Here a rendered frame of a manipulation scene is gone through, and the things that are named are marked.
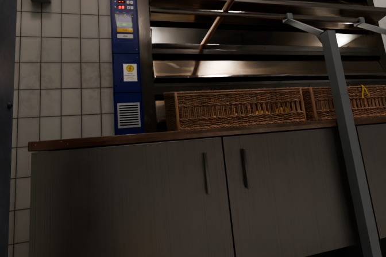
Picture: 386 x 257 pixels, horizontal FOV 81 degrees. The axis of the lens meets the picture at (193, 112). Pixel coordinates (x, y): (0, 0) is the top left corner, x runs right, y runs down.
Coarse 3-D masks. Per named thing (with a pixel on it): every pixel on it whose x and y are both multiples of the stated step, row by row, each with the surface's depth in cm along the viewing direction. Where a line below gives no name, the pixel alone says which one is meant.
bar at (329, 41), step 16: (224, 16) 111; (240, 16) 112; (256, 16) 114; (272, 16) 116; (288, 16) 117; (304, 16) 121; (320, 16) 123; (320, 32) 98; (384, 32) 117; (336, 48) 92; (336, 64) 91; (336, 80) 90; (336, 96) 91; (336, 112) 91; (352, 128) 87; (352, 144) 86; (352, 160) 85; (352, 176) 85; (352, 192) 86; (368, 192) 84; (368, 208) 82; (368, 224) 81; (368, 240) 81; (368, 256) 81
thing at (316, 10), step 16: (160, 0) 132; (176, 0) 133; (192, 0) 135; (208, 0) 136; (224, 0) 138; (240, 0) 141; (256, 0) 144; (160, 16) 143; (176, 16) 145; (192, 16) 147; (208, 16) 149; (336, 16) 166; (352, 16) 168; (368, 16) 171; (384, 16) 173
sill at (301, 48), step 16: (160, 48) 139; (176, 48) 141; (192, 48) 144; (208, 48) 146; (224, 48) 149; (240, 48) 152; (256, 48) 155; (272, 48) 158; (288, 48) 161; (304, 48) 164; (320, 48) 167; (352, 48) 174; (368, 48) 178
